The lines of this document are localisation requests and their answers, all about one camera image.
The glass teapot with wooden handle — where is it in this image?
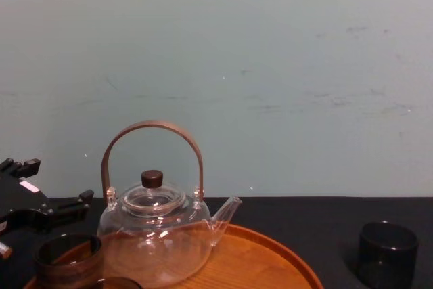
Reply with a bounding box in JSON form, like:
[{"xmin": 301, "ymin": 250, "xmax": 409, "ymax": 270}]
[{"xmin": 97, "ymin": 120, "xmax": 243, "ymax": 286}]

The glass lid with dark knob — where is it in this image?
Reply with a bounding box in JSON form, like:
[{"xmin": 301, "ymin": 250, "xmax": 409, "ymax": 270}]
[{"xmin": 118, "ymin": 169, "xmax": 186, "ymax": 217}]

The black table cloth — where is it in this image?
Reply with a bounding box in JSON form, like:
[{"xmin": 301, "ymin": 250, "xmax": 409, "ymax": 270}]
[{"xmin": 0, "ymin": 196, "xmax": 433, "ymax": 289}]

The round wooden tray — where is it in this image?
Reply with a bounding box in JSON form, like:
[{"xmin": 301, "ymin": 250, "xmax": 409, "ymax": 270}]
[{"xmin": 23, "ymin": 223, "xmax": 322, "ymax": 289}]

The dark cable with silver plug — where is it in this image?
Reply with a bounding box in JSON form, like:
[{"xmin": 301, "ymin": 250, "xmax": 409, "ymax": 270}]
[{"xmin": 0, "ymin": 210, "xmax": 38, "ymax": 259}]

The smoked glass cup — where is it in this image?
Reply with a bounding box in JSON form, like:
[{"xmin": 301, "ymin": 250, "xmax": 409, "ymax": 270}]
[
  {"xmin": 33, "ymin": 233, "xmax": 104, "ymax": 289},
  {"xmin": 95, "ymin": 277, "xmax": 138, "ymax": 289},
  {"xmin": 357, "ymin": 221, "xmax": 419, "ymax": 289}
]

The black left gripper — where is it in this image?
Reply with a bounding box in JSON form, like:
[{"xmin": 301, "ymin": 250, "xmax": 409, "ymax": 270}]
[{"xmin": 0, "ymin": 158, "xmax": 95, "ymax": 234}]

